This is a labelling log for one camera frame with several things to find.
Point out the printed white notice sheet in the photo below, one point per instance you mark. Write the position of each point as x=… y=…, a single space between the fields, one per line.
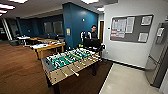
x=118 y=24

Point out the white paper notice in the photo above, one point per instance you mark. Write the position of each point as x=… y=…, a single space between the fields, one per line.
x=160 y=31

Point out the dark ottoman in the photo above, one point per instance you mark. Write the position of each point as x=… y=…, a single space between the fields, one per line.
x=13 y=42

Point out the light wood gaming table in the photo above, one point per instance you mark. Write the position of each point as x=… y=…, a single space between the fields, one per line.
x=50 y=48

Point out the small white table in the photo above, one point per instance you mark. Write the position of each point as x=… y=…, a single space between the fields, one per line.
x=22 y=38

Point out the dark framed window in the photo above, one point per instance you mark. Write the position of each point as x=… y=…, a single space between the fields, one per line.
x=48 y=27
x=58 y=27

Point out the brown wooden door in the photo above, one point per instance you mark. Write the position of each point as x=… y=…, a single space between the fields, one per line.
x=101 y=31

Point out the ceiling light panel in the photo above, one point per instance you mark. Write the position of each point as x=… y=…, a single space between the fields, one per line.
x=90 y=1
x=2 y=11
x=100 y=9
x=6 y=6
x=19 y=1

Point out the green foosball table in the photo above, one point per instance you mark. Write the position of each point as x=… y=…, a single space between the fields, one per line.
x=66 y=63

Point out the yellow wall sign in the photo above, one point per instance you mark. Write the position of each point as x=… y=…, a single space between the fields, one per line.
x=68 y=31

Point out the long wooden table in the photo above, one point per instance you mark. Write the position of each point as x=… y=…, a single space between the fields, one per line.
x=33 y=40

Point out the red and white notice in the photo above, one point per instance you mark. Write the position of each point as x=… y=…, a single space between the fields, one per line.
x=117 y=35

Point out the stainless steel refrigerator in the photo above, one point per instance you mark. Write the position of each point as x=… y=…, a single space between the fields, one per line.
x=156 y=56

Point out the tall white notice sheet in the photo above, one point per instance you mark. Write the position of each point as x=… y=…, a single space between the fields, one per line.
x=130 y=24

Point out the grey bulletin board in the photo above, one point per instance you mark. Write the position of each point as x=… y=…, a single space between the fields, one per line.
x=133 y=36

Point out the person in dark shirt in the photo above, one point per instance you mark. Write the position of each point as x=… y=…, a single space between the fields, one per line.
x=93 y=33

